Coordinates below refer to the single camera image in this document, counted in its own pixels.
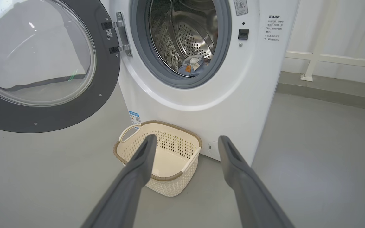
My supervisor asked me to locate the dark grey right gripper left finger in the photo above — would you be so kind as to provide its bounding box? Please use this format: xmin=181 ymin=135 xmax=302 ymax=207
xmin=81 ymin=134 xmax=157 ymax=228

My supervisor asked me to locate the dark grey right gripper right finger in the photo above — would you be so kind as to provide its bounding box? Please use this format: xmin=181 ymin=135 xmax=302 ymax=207
xmin=218 ymin=136 xmax=294 ymax=228

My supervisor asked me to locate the round black glass washer door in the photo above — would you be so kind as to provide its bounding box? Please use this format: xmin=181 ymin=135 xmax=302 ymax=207
xmin=0 ymin=0 xmax=121 ymax=133

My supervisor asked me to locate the blue orange patterned garment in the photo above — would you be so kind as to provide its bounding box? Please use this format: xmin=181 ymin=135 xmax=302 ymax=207
xmin=178 ymin=55 xmax=211 ymax=77

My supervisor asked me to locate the cream white garment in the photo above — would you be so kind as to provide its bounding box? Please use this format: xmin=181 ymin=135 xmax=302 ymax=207
xmin=182 ymin=54 xmax=203 ymax=71

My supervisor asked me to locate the white front-load washing machine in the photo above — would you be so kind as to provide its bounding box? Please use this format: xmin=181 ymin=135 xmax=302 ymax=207
xmin=100 ymin=0 xmax=301 ymax=167

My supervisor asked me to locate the silver metal door hinge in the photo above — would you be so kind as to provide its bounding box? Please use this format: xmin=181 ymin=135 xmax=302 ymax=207
xmin=101 ymin=12 xmax=133 ymax=57

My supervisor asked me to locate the cream perforated laundry basket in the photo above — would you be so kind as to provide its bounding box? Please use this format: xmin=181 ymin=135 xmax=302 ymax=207
xmin=113 ymin=120 xmax=202 ymax=197

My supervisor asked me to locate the round white filter cover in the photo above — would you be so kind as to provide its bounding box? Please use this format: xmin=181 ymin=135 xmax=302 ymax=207
xmin=208 ymin=140 xmax=221 ymax=157

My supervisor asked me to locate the blue energy label sticker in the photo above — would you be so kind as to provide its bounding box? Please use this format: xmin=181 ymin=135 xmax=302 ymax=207
xmin=129 ymin=111 xmax=142 ymax=125

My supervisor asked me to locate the white metal railing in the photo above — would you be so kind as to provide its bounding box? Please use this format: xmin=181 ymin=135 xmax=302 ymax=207
xmin=285 ymin=0 xmax=365 ymax=82

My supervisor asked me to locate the black printed warning text label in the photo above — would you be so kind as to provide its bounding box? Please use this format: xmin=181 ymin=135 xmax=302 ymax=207
xmin=264 ymin=14 xmax=284 ymax=41

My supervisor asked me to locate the small white instruction sticker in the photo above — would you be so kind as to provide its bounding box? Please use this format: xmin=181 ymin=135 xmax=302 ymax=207
xmin=233 ymin=0 xmax=248 ymax=16

